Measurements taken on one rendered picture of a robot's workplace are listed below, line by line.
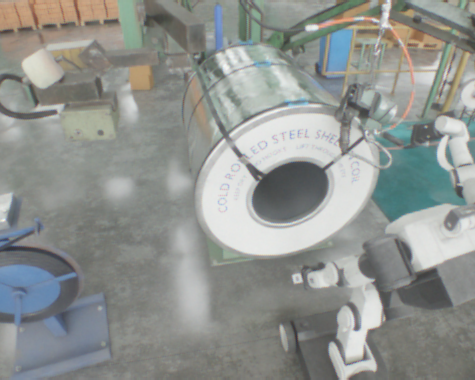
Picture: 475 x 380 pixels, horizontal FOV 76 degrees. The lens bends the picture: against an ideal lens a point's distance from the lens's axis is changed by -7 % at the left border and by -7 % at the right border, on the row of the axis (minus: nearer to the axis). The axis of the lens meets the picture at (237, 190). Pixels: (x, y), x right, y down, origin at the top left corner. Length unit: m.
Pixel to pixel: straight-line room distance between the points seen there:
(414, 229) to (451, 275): 0.16
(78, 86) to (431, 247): 1.25
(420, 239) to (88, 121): 1.16
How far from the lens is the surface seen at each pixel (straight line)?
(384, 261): 1.00
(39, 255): 1.84
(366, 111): 1.75
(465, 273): 1.13
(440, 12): 2.25
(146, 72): 5.78
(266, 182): 2.54
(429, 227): 1.11
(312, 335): 2.14
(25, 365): 2.57
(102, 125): 1.28
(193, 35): 0.77
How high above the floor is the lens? 2.06
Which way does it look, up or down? 39 degrees down
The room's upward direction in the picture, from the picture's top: straight up
